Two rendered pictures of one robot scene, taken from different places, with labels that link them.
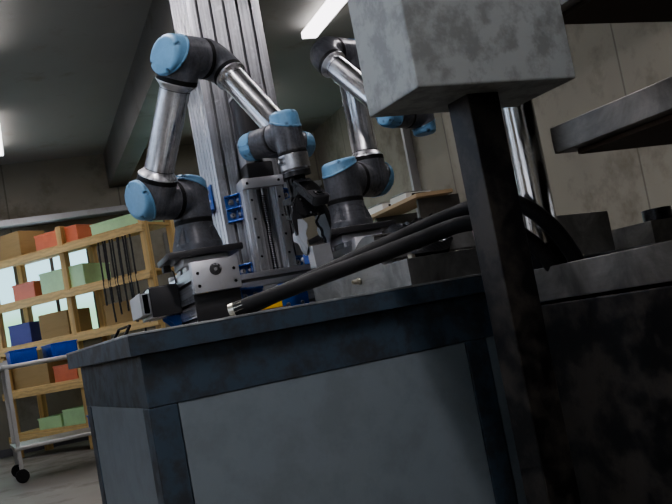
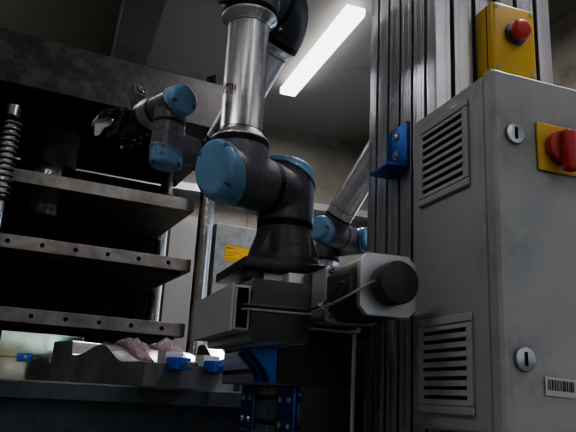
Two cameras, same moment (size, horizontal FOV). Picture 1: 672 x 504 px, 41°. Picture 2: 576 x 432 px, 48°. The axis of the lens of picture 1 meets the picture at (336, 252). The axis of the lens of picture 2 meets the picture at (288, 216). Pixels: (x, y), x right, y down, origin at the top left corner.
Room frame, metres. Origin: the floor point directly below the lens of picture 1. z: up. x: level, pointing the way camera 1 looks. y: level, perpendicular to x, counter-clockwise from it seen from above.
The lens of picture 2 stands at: (4.15, -0.04, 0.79)
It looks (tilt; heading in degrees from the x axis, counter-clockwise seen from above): 16 degrees up; 181
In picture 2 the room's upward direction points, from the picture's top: 3 degrees clockwise
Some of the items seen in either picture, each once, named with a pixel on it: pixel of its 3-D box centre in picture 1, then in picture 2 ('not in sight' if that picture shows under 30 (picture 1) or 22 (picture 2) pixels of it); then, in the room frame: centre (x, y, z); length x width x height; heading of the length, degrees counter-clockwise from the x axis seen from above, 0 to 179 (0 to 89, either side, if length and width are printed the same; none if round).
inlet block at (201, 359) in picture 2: not in sight; (218, 367); (2.54, -0.21, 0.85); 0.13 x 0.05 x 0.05; 43
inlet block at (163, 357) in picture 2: not in sight; (181, 363); (2.61, -0.29, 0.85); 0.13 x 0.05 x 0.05; 43
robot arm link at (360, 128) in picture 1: (357, 117); (246, 80); (2.95, -0.15, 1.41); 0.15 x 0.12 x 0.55; 136
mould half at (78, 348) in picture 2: (503, 253); (138, 364); (2.38, -0.44, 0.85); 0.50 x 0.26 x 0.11; 43
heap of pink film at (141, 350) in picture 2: not in sight; (142, 348); (2.38, -0.43, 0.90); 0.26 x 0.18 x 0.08; 43
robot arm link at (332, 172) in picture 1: (342, 178); (284, 192); (2.86, -0.06, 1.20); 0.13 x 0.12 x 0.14; 136
